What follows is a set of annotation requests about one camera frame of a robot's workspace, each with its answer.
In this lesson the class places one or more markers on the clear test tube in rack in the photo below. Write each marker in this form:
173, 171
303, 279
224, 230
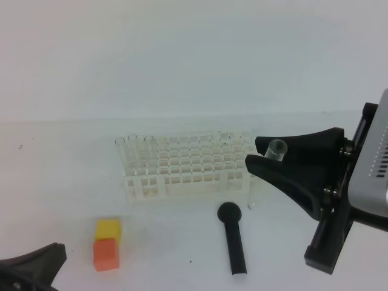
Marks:
121, 148
150, 160

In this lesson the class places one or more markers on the clear glass test tube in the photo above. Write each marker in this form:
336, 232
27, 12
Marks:
276, 150

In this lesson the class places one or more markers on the yellow cube block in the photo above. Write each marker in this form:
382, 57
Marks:
108, 229

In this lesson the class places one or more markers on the black scoop tool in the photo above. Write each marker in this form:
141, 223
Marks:
230, 214

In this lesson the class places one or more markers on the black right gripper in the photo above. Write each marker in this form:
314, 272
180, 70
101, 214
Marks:
306, 174

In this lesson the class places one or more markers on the white test tube rack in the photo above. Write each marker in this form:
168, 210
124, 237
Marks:
191, 164

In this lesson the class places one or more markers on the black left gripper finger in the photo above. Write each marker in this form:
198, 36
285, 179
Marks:
33, 271

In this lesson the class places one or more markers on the orange cube block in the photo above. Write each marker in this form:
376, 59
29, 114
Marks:
105, 254

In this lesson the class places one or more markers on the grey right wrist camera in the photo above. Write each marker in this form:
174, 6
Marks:
367, 188

